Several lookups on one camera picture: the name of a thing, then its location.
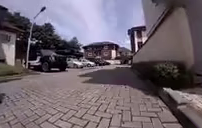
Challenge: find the green bush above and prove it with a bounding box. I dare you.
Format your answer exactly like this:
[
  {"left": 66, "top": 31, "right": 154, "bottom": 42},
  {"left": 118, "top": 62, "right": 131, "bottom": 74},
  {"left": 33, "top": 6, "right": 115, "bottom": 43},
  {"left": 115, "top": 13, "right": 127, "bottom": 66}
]
[{"left": 150, "top": 61, "right": 194, "bottom": 90}]

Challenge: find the row of trees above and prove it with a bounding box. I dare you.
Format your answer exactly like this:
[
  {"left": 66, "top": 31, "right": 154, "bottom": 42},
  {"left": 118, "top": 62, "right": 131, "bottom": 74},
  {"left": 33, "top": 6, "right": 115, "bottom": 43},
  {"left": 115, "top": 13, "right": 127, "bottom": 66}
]
[{"left": 4, "top": 11, "right": 84, "bottom": 60}]

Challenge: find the dark car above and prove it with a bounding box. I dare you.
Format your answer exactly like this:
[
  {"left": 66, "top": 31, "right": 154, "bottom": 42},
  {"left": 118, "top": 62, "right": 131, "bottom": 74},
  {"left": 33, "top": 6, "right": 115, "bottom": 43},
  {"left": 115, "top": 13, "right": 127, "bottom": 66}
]
[{"left": 94, "top": 58, "right": 112, "bottom": 67}]

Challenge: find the tall building with balconies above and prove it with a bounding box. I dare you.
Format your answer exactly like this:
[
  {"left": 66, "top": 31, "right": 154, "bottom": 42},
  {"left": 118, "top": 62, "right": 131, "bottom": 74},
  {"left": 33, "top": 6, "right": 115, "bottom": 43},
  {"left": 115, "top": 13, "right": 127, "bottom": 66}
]
[{"left": 127, "top": 25, "right": 149, "bottom": 54}]

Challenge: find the grey concrete kerb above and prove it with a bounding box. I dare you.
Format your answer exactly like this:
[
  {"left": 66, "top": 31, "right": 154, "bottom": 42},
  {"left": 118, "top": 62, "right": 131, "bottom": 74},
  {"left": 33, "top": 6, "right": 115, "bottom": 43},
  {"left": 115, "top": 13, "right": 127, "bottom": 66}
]
[{"left": 158, "top": 86, "right": 202, "bottom": 128}]

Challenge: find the silver car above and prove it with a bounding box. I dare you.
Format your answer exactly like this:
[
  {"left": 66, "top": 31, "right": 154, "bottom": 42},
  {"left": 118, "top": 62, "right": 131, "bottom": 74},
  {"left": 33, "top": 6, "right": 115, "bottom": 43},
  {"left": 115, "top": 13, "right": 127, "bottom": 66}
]
[
  {"left": 79, "top": 58, "right": 97, "bottom": 68},
  {"left": 66, "top": 57, "right": 85, "bottom": 69}
]

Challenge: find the pale house with dark roof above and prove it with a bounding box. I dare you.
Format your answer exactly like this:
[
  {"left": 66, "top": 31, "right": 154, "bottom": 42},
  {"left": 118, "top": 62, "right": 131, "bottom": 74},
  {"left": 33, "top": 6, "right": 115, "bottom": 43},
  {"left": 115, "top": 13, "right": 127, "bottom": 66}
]
[{"left": 0, "top": 1, "right": 25, "bottom": 67}]

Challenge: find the street lamp pole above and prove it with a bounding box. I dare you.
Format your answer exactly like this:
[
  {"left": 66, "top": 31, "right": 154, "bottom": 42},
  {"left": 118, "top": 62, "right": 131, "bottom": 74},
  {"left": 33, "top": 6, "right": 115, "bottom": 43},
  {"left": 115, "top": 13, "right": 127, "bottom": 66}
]
[{"left": 24, "top": 5, "right": 47, "bottom": 70}]

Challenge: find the beige sloped wall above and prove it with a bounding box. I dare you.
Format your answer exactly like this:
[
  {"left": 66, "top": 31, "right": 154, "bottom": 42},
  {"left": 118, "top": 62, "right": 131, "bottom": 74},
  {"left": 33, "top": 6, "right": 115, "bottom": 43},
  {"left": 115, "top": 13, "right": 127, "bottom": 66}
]
[{"left": 131, "top": 0, "right": 202, "bottom": 74}]

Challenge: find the pale gravel strip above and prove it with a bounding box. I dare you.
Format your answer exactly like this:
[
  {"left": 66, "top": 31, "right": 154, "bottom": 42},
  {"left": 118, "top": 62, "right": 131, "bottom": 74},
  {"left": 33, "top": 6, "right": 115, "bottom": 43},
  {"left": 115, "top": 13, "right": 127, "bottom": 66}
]
[{"left": 178, "top": 89, "right": 202, "bottom": 117}]

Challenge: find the black off-road car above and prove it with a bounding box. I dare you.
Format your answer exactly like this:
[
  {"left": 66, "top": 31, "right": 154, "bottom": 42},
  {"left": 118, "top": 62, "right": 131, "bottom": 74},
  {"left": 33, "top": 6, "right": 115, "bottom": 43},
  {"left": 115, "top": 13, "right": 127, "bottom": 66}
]
[{"left": 38, "top": 49, "right": 69, "bottom": 73}]

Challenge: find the grass patch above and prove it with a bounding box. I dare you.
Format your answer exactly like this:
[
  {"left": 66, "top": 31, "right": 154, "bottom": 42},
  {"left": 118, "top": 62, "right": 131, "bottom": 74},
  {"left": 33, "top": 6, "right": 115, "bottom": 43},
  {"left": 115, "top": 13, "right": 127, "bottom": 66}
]
[{"left": 0, "top": 62, "right": 32, "bottom": 80}]

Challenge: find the grey brick paved road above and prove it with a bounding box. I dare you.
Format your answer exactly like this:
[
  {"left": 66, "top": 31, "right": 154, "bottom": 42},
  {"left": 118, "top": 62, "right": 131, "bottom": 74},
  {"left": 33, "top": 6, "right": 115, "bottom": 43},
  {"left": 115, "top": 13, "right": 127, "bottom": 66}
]
[{"left": 0, "top": 64, "right": 187, "bottom": 128}]

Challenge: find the brown brick building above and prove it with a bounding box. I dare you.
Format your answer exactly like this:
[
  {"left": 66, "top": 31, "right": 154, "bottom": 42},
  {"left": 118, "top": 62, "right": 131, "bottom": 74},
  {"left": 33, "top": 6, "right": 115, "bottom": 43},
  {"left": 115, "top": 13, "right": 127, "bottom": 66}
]
[{"left": 82, "top": 41, "right": 121, "bottom": 61}]

